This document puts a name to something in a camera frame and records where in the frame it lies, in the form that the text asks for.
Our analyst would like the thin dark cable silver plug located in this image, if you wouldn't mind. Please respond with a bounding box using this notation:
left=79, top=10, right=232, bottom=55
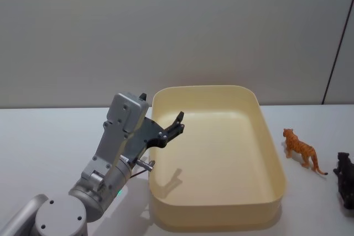
left=129, top=158, right=155, bottom=179

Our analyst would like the orange striped tiger toy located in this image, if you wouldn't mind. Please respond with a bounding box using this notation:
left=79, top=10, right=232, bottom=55
left=282, top=128, right=329, bottom=176

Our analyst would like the black panther toy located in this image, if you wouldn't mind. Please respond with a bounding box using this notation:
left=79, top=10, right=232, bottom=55
left=336, top=151, right=354, bottom=177

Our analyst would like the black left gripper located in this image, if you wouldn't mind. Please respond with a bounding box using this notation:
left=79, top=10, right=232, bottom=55
left=121, top=92, right=186, bottom=165

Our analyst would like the cream plastic tray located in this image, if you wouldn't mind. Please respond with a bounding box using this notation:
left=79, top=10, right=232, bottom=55
left=148, top=85, right=288, bottom=230

